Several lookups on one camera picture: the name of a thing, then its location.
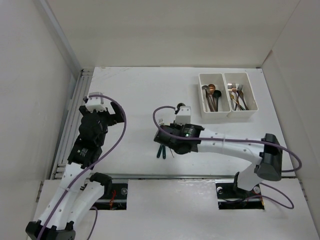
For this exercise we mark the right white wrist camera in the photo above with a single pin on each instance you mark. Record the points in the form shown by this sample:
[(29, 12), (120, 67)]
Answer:
[(182, 114)]

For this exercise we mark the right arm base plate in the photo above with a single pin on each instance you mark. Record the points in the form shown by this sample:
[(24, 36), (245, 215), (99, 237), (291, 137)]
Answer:
[(230, 197)]

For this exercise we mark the white container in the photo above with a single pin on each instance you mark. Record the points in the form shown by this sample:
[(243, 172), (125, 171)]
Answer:
[(242, 78), (224, 106)]

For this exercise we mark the thin copper bent fork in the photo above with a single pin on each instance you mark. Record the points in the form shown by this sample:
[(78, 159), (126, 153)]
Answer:
[(234, 90)]

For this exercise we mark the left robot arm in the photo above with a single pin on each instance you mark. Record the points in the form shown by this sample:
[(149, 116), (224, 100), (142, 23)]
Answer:
[(79, 188)]

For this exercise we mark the white left container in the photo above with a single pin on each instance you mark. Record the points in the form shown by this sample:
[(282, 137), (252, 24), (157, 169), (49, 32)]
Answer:
[(224, 106)]

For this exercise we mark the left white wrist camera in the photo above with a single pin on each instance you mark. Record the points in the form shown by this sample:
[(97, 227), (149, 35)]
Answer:
[(94, 102)]

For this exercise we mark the white right container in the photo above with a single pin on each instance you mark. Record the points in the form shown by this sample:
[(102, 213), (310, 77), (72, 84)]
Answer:
[(242, 78)]

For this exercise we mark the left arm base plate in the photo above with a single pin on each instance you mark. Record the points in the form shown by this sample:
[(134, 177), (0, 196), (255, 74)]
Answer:
[(114, 199)]

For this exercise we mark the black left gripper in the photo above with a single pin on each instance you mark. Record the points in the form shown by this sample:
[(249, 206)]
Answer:
[(116, 117)]

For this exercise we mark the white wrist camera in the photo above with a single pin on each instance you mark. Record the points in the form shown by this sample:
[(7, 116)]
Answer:
[(94, 102), (182, 114)]

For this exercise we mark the brown wooden fork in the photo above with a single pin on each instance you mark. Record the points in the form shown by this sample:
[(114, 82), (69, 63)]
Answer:
[(240, 87)]

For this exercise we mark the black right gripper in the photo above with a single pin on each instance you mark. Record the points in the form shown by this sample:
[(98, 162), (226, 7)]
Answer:
[(175, 126)]

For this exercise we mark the silver ridged spoon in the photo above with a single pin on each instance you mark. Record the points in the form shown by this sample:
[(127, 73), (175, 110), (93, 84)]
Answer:
[(207, 95)]

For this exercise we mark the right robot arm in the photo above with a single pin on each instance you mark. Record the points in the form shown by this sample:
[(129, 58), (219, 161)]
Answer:
[(265, 160)]

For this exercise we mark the black fork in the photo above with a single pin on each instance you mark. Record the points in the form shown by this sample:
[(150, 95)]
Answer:
[(241, 94)]

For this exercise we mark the aluminium frame rail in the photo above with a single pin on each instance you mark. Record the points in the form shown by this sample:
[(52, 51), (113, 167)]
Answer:
[(71, 124)]

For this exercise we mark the copper round spoon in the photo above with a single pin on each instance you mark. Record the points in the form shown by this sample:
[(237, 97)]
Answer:
[(212, 88)]

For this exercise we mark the black round spoon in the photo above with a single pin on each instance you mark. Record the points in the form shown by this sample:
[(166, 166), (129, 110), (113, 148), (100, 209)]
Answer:
[(217, 94)]

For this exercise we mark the brown wooden spoon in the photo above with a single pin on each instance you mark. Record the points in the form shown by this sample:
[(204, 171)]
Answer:
[(212, 103)]

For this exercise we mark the silver fork green handle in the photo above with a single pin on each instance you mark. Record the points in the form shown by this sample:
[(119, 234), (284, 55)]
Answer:
[(161, 122)]

